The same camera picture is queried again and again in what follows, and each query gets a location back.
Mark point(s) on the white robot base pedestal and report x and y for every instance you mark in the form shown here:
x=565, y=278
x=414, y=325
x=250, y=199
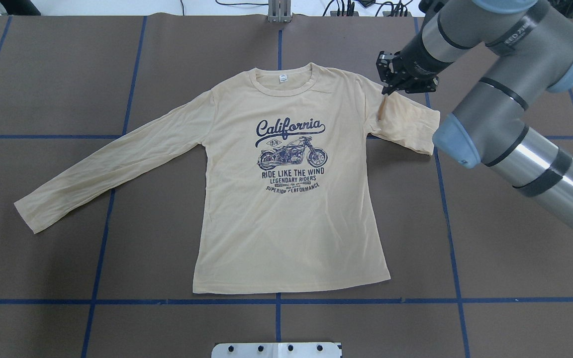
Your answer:
x=278, y=350

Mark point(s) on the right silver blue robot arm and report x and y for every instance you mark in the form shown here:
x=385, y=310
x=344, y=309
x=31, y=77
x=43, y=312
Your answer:
x=534, y=46

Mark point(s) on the beige long-sleeve printed shirt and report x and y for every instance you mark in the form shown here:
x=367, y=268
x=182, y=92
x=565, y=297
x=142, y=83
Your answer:
x=287, y=205

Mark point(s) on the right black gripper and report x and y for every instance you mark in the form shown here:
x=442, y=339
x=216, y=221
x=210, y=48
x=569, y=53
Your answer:
x=415, y=58

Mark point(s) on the aluminium frame post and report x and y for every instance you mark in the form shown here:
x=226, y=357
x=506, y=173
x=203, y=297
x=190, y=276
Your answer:
x=279, y=11

